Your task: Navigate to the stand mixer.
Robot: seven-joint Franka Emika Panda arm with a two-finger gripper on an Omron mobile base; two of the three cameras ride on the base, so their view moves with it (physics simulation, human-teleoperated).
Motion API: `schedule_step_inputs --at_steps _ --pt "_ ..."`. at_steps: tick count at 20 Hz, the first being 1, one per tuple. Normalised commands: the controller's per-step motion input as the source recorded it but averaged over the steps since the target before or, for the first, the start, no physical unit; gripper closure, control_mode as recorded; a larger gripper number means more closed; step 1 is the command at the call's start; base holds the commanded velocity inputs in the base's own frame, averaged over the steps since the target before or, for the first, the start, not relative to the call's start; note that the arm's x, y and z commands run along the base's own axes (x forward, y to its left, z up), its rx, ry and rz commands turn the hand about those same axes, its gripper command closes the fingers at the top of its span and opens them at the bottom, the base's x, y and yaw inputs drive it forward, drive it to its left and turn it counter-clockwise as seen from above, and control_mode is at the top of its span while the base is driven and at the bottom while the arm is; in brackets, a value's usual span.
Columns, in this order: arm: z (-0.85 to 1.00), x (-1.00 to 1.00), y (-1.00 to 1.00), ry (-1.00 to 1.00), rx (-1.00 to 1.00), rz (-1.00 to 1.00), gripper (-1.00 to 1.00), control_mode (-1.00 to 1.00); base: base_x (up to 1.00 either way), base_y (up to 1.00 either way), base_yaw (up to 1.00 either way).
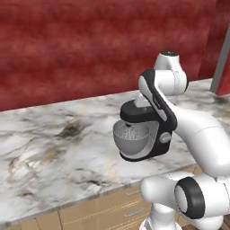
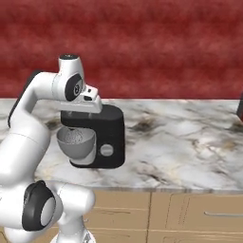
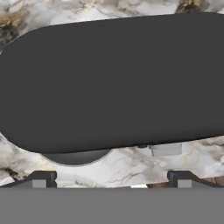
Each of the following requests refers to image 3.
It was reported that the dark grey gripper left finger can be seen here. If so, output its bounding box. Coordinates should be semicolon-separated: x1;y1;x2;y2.
2;171;58;189

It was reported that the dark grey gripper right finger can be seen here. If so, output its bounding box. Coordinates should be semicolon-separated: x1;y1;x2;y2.
167;170;223;189

